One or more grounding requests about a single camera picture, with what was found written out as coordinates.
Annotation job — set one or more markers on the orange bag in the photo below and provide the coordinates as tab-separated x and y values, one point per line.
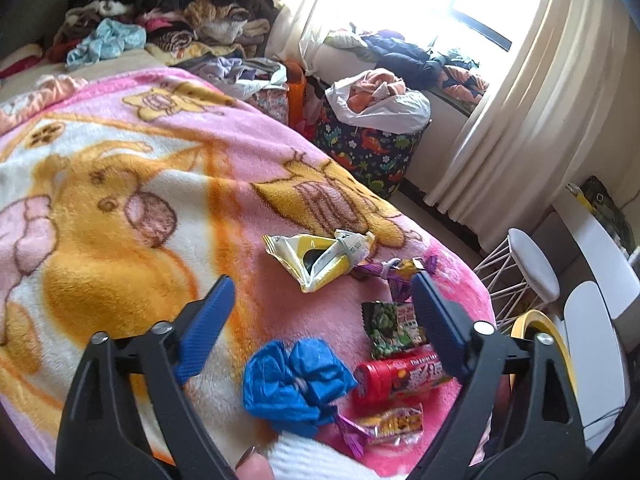
296	80

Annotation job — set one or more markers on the red candy tube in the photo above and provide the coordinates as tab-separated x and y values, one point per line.
410	374

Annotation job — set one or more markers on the white wire stool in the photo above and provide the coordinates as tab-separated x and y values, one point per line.
519	277

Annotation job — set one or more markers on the white bag with clothes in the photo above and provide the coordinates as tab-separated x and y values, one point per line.
378	99

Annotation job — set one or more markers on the cream window curtain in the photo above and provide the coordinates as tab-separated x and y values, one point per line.
551	100

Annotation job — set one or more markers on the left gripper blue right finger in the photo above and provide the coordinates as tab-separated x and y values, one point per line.
446	324

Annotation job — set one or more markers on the clear orange snack wrapper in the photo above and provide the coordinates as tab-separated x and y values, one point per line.
397	426

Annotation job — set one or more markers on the white chair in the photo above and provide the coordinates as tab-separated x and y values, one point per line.
601	319

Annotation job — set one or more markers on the yellow white snack bag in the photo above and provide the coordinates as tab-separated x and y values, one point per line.
315	261

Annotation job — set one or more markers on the clothes on window sill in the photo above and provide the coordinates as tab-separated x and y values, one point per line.
415	62

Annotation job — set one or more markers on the left hand painted nails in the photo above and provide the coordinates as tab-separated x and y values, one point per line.
253	466

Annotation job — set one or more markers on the green snack wrapper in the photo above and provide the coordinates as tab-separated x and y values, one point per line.
392	328

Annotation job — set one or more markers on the pink cartoon fleece blanket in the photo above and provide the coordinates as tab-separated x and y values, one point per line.
125	198

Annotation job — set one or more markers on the purple candy wrapper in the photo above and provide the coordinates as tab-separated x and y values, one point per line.
397	273

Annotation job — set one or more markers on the pile of clothes on bed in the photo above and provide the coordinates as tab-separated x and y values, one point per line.
174	30

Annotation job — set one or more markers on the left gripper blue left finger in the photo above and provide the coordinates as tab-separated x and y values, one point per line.
198	327

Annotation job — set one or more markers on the dinosaur print laundry basket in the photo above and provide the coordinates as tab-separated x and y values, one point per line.
379	160

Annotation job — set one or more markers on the blue crumpled plastic bag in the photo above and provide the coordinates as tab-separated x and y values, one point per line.
295	388

